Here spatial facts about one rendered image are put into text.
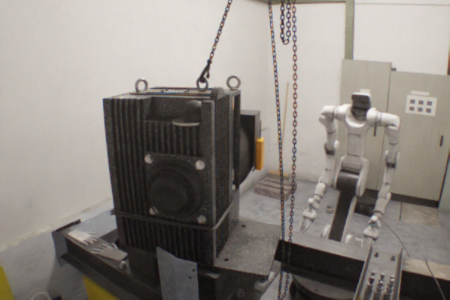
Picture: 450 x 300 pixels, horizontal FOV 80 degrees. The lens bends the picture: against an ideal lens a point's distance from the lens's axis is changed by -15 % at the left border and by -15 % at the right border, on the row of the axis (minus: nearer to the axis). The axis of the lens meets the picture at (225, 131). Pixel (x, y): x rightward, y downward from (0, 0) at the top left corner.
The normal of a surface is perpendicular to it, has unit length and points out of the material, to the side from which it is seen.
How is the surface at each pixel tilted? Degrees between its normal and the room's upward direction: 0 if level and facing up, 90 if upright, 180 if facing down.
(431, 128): 90
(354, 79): 90
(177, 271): 90
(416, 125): 90
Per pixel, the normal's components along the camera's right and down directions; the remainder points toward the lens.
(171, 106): -0.29, 0.23
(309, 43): -0.53, 0.21
